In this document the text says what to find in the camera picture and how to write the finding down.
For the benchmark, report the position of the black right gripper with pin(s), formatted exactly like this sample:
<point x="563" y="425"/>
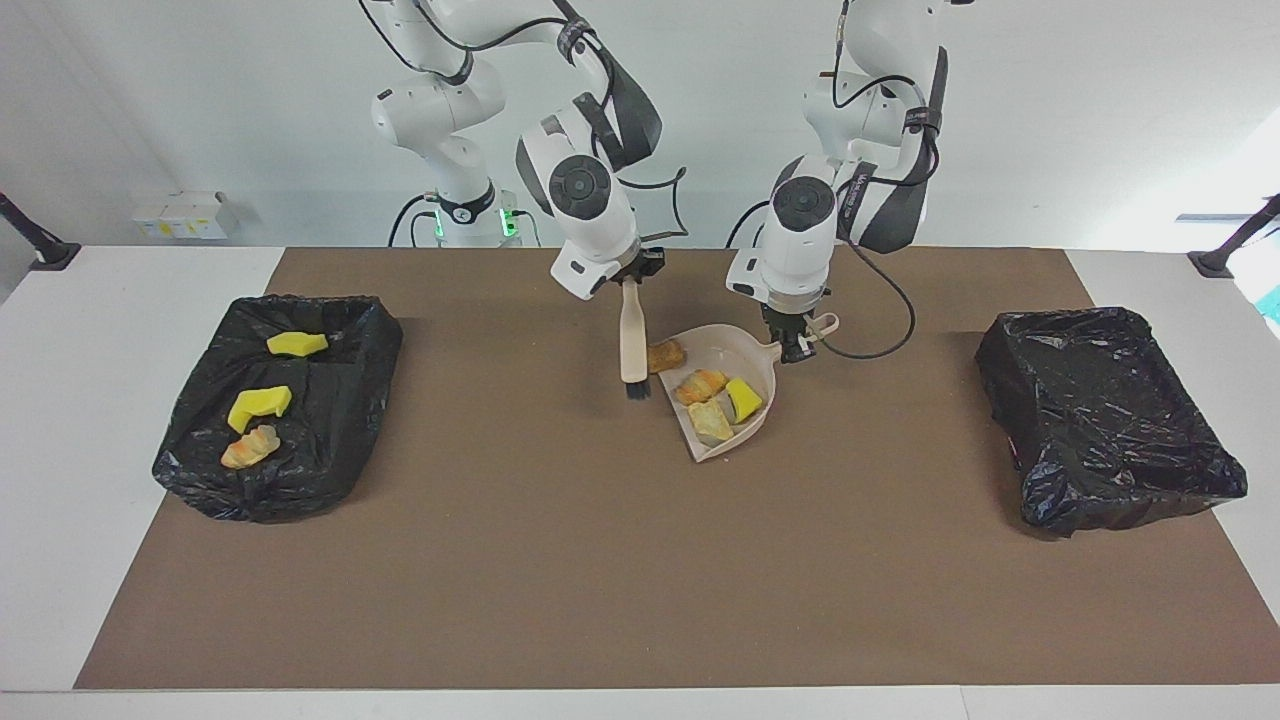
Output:
<point x="645" y="268"/>

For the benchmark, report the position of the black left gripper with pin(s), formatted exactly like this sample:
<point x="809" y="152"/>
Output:
<point x="795" y="318"/>

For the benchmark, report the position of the beige plastic dustpan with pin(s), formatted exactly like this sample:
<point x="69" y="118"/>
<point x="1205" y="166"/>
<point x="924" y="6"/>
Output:
<point x="735" y="350"/>

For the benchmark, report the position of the beige brush with black bristles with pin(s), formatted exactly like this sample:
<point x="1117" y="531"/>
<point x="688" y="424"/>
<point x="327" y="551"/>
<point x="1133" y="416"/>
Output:
<point x="633" y="340"/>

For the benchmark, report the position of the yellow sponge wedge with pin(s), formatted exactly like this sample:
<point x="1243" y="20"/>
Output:
<point x="743" y="399"/>

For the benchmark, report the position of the brown bread roll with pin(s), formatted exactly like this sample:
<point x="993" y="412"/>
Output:
<point x="666" y="356"/>

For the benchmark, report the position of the pale orange-tinged bread chunk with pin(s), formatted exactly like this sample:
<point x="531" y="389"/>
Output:
<point x="700" y="386"/>

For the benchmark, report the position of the yellowish bread chunk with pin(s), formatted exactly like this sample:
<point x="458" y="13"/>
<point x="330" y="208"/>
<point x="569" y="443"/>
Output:
<point x="710" y="421"/>

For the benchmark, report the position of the plain yellow sponge piece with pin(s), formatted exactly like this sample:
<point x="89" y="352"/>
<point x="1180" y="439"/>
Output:
<point x="297" y="344"/>

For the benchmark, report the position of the yellow sponge with green pad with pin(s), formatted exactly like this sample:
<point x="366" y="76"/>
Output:
<point x="259" y="405"/>

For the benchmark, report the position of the pale striped croissant piece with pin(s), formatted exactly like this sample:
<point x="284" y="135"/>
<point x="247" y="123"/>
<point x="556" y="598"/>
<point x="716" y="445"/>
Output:
<point x="250" y="448"/>

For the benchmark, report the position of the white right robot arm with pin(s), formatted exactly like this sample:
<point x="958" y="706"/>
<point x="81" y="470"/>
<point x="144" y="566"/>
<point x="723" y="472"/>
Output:
<point x="590" y="220"/>

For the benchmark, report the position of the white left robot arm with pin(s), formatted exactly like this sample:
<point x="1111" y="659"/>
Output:
<point x="800" y="250"/>

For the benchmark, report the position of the bin lined with black bag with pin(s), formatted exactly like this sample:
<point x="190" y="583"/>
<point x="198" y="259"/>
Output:
<point x="330" y="400"/>
<point x="1110" y="430"/>

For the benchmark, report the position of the brown table mat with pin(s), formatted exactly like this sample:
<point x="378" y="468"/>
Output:
<point x="600" y="620"/>

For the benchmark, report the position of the white socket boxes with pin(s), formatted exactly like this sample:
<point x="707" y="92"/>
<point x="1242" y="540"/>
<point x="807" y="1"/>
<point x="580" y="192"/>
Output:
<point x="180" y="215"/>

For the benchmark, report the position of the teal object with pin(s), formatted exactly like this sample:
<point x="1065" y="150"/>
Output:
<point x="1272" y="305"/>

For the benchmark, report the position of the black camera stand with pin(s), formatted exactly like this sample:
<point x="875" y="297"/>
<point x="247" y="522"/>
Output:
<point x="40" y="245"/>
<point x="1225" y="250"/>

